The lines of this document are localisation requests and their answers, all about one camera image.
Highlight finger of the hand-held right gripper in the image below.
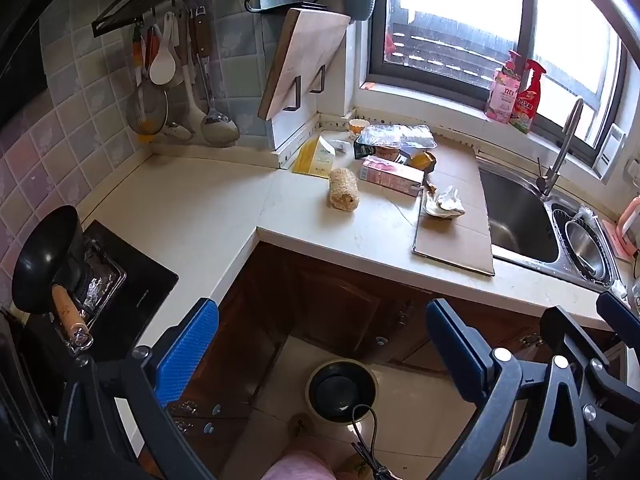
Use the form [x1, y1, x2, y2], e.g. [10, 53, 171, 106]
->
[542, 305, 640, 411]
[597, 291, 640, 333]

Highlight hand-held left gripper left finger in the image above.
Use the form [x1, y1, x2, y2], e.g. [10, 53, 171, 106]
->
[55, 299, 221, 480]

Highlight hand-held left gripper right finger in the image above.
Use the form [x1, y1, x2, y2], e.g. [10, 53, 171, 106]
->
[426, 299, 608, 480]

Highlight round bin with black bag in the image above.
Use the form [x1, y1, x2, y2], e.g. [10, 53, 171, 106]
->
[304, 359, 379, 427]

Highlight white tissue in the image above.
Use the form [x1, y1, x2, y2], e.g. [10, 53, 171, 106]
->
[421, 185, 467, 219]

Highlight long printed cardboard box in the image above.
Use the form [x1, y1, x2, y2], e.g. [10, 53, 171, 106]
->
[359, 155, 425, 198]

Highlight brown loofah roll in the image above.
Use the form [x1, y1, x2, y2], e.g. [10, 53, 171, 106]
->
[327, 167, 361, 211]

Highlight plastic package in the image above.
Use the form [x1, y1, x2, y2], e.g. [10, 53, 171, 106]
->
[357, 123, 437, 154]

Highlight yellow carton box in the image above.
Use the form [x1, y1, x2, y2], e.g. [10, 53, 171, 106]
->
[292, 135, 337, 180]

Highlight steel basin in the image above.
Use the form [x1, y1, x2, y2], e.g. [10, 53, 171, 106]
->
[564, 219, 610, 282]

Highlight black gas stove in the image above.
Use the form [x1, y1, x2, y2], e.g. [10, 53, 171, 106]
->
[29, 219, 180, 367]

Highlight pink plastic holder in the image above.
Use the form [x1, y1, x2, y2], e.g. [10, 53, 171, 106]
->
[602, 196, 640, 262]

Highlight brown cardboard sheet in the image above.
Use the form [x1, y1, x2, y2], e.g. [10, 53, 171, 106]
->
[412, 135, 496, 277]

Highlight stainless steel sink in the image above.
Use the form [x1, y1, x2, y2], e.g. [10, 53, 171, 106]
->
[474, 154, 627, 295]

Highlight wooden base cabinet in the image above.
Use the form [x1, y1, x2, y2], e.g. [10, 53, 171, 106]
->
[135, 241, 618, 480]

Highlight person's pink trousers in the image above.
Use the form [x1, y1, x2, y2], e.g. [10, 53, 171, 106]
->
[260, 449, 337, 480]

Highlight steel faucet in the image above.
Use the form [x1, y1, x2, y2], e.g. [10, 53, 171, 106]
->
[536, 97, 585, 199]

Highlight red spray bottle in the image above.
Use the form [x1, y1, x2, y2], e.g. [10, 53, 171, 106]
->
[510, 58, 547, 134]

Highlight pink packet on windowsill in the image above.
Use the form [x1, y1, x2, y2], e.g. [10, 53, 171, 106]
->
[485, 50, 522, 124]

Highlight white rice paddle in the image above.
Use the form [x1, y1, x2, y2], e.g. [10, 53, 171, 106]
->
[149, 11, 180, 86]

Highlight wooden cutting board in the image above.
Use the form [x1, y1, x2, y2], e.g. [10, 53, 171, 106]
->
[257, 7, 352, 121]

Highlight red cloth outside window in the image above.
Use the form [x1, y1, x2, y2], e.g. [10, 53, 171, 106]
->
[384, 30, 407, 59]

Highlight black range hood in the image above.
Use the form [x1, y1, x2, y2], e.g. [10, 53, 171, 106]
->
[0, 0, 96, 128]

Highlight grey-blue utensil holder cup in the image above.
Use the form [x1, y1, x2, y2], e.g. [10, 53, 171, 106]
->
[345, 0, 377, 22]

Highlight black cable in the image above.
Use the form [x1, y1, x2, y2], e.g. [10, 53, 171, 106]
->
[349, 404, 398, 480]

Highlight white wall socket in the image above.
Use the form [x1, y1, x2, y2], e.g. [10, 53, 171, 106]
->
[594, 123, 627, 182]

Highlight black wok with wooden handle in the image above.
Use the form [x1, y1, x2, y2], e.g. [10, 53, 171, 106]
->
[11, 204, 95, 351]

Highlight orange-handled mesh strainer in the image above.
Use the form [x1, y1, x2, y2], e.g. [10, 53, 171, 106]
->
[126, 24, 169, 136]

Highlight white-handled slotted spoon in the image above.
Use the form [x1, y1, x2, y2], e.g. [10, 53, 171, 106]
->
[164, 9, 197, 142]

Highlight dark window frame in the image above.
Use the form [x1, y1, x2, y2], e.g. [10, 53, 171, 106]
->
[366, 0, 640, 163]

